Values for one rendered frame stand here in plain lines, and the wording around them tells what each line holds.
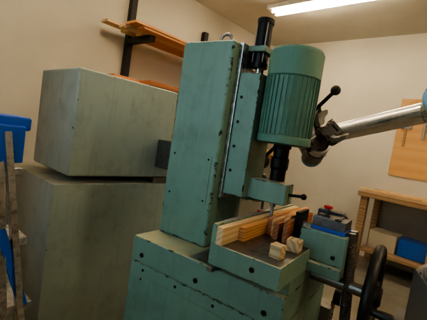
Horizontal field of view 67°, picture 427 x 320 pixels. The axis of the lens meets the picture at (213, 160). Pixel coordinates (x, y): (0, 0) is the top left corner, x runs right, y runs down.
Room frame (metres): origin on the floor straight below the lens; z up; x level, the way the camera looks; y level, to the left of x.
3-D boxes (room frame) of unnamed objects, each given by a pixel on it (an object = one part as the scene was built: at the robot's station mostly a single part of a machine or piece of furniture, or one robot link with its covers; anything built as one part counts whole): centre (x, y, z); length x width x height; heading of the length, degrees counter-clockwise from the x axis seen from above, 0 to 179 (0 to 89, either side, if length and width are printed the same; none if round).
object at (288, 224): (1.06, -0.32, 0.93); 0.25 x 0.01 x 0.07; 146
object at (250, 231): (1.17, -0.28, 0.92); 0.60 x 0.02 x 0.04; 146
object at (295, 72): (1.08, -0.22, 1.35); 0.18 x 0.18 x 0.31
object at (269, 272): (1.03, -0.32, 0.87); 0.61 x 0.30 x 0.06; 146
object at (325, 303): (1.22, -0.49, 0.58); 0.12 x 0.08 x 0.08; 56
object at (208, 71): (1.24, 0.02, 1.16); 0.22 x 0.22 x 0.72; 56
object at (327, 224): (0.99, -0.39, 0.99); 0.13 x 0.11 x 0.06; 146
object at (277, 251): (0.83, -0.20, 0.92); 0.03 x 0.03 x 0.04; 51
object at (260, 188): (1.09, -0.21, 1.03); 0.14 x 0.07 x 0.09; 56
